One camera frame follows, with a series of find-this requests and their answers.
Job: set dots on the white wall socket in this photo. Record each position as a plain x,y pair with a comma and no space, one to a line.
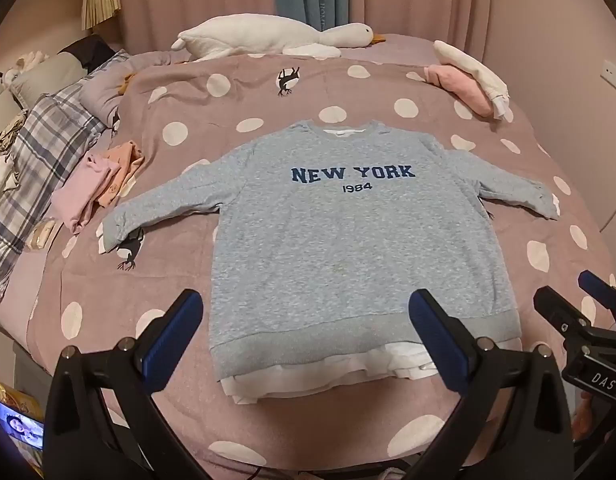
615,77

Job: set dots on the pink curtain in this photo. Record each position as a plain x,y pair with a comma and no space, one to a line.
188,0

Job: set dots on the person's right hand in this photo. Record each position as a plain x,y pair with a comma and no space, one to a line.
583,417

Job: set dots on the dark brown pillow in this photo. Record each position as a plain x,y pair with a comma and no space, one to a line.
88,50

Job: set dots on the lilac checked pillow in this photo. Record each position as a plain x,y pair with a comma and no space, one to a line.
105,85

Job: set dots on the pink polka dot blanket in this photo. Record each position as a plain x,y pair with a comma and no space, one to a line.
338,85

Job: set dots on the yellow fringe tassel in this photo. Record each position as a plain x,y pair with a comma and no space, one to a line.
102,2

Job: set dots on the floral patterned cloth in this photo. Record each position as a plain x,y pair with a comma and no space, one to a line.
9,132

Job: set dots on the phone with lit screen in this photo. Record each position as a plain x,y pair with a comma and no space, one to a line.
20,427

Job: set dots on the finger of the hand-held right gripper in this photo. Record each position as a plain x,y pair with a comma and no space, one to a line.
562,312
600,287

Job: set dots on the yellow packet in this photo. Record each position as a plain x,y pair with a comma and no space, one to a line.
15,392

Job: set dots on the white folded garment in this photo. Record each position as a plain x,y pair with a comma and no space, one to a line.
467,62

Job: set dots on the orange folded clothes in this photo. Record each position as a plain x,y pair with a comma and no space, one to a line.
123,165

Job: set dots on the black and white plush toy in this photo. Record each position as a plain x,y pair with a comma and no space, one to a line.
0,82

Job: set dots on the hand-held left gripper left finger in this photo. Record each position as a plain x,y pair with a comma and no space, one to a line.
175,330

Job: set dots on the pink folded garment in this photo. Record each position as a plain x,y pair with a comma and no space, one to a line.
460,85

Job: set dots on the white goose plush toy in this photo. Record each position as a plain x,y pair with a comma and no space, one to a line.
248,35

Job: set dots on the light pink folded clothes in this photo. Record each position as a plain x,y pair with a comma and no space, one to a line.
83,190

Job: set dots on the grey printed sweatshirt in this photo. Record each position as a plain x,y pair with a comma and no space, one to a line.
338,235

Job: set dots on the plaid quilt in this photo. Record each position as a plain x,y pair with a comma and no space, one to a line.
48,140

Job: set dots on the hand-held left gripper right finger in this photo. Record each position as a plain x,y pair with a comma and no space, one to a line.
440,345

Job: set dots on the grey pillow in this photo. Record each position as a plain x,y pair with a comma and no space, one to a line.
48,75

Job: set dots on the white cloth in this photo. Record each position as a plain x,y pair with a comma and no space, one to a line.
2,175

